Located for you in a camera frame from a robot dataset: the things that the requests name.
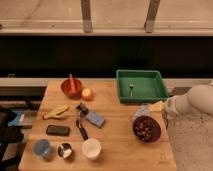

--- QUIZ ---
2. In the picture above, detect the clear plastic bag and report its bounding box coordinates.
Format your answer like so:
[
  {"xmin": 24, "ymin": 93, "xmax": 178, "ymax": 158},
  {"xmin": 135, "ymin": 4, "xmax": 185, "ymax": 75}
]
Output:
[{"xmin": 132, "ymin": 104, "xmax": 150, "ymax": 120}]

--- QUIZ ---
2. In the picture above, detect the red spoon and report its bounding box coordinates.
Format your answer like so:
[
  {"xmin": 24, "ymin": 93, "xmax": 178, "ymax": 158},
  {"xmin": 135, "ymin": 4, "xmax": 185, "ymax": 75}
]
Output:
[{"xmin": 69, "ymin": 74, "xmax": 76, "ymax": 93}]

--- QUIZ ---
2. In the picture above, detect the orange apple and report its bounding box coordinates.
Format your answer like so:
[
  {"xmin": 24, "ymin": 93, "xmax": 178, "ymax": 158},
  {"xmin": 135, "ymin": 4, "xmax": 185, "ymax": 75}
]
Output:
[{"xmin": 81, "ymin": 88, "xmax": 93, "ymax": 101}]

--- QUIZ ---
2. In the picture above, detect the black chair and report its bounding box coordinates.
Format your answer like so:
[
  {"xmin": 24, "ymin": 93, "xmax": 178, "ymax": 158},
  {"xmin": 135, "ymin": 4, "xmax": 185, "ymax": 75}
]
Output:
[{"xmin": 0, "ymin": 106, "xmax": 24, "ymax": 171}]

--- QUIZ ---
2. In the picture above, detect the blue sponge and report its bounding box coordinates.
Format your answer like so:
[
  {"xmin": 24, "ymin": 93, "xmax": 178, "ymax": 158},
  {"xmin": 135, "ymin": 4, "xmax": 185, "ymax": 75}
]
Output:
[{"xmin": 86, "ymin": 112, "xmax": 105, "ymax": 128}]

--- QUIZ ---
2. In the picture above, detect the yellow banana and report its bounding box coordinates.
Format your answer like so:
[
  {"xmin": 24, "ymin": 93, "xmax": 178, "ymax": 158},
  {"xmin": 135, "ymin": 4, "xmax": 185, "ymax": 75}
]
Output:
[{"xmin": 43, "ymin": 105, "xmax": 69, "ymax": 120}]

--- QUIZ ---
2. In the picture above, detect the red bowl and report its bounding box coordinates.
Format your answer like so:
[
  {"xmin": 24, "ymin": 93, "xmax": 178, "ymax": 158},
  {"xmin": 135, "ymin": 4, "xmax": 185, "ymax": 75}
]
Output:
[{"xmin": 61, "ymin": 79, "xmax": 82, "ymax": 98}]

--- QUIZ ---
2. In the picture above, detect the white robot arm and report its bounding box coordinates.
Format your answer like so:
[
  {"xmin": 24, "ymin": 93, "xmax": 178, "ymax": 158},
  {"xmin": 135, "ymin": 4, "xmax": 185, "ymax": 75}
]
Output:
[{"xmin": 148, "ymin": 85, "xmax": 213, "ymax": 117}]

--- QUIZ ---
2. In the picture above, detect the dark bowl with nuts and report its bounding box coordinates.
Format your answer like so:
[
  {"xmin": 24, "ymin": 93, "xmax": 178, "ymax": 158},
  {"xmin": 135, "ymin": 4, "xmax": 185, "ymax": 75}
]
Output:
[{"xmin": 133, "ymin": 116, "xmax": 161, "ymax": 143}]

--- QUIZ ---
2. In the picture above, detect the metal cup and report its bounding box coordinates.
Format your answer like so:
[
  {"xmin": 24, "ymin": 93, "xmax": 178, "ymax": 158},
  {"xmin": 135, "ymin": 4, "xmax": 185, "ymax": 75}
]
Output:
[{"xmin": 57, "ymin": 143, "xmax": 73, "ymax": 159}]

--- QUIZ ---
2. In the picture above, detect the black handled tool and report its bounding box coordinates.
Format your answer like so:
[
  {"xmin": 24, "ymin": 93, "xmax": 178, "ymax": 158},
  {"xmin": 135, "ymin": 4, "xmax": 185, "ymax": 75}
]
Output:
[{"xmin": 76, "ymin": 103, "xmax": 89, "ymax": 140}]

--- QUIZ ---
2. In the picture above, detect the white cup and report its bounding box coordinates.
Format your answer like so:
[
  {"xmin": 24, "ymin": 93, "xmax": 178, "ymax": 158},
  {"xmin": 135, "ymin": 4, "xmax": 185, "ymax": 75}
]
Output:
[{"xmin": 82, "ymin": 138, "xmax": 102, "ymax": 160}]

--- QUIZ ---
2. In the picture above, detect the green plastic tray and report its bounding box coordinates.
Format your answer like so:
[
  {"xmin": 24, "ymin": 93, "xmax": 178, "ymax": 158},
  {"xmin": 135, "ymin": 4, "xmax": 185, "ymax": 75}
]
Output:
[{"xmin": 116, "ymin": 70, "xmax": 169, "ymax": 103}]

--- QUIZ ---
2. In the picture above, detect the small fork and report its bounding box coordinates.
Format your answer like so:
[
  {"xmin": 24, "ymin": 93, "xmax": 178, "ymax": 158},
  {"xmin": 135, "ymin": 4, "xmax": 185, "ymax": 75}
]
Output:
[{"xmin": 129, "ymin": 83, "xmax": 134, "ymax": 98}]

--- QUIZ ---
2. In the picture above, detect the blue plastic cup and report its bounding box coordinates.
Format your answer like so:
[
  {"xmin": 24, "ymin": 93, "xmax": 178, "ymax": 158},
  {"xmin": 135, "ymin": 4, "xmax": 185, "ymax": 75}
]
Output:
[{"xmin": 33, "ymin": 139, "xmax": 51, "ymax": 159}]

